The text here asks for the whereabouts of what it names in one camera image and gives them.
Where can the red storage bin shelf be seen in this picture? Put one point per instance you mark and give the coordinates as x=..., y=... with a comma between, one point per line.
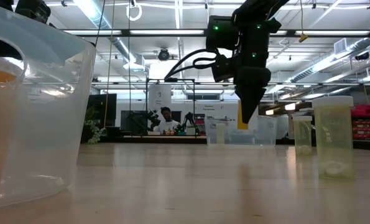
x=368, y=124

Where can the background black robot arm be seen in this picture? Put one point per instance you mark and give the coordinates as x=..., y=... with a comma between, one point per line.
x=189, y=119
x=153, y=118

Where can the silver ceiling duct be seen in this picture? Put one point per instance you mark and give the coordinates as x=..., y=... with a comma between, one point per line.
x=91, y=12

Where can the small orange pill bottle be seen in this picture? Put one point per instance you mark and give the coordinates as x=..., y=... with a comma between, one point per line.
x=240, y=119

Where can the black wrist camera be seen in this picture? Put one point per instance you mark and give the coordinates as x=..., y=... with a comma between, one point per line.
x=222, y=68
x=32, y=11

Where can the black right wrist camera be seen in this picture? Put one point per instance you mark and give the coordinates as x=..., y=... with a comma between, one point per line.
x=222, y=68

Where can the person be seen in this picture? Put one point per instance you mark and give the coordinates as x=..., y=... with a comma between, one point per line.
x=166, y=124

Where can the round black rig camera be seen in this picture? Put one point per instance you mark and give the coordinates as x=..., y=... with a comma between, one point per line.
x=163, y=54

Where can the yellow hanging tag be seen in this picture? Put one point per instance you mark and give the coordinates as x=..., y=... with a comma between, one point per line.
x=303, y=37

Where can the black monitor panel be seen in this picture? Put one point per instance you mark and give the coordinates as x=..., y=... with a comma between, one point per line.
x=105, y=102

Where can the large clear plastic bin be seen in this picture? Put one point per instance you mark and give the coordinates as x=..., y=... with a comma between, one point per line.
x=54, y=124

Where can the white poster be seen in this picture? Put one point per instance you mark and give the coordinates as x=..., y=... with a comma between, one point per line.
x=160, y=96

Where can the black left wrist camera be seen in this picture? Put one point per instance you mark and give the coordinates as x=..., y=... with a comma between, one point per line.
x=32, y=11

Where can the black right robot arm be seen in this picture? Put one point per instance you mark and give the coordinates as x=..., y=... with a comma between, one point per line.
x=253, y=9

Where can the green succulent potted plant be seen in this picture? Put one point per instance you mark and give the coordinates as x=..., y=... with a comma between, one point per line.
x=94, y=133

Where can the black overhead light bar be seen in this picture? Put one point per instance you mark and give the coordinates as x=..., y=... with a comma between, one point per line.
x=125, y=32

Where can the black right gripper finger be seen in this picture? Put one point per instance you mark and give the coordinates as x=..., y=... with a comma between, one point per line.
x=250, y=105

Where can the black background workstation frame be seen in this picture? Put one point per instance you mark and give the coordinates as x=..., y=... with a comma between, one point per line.
x=170, y=80

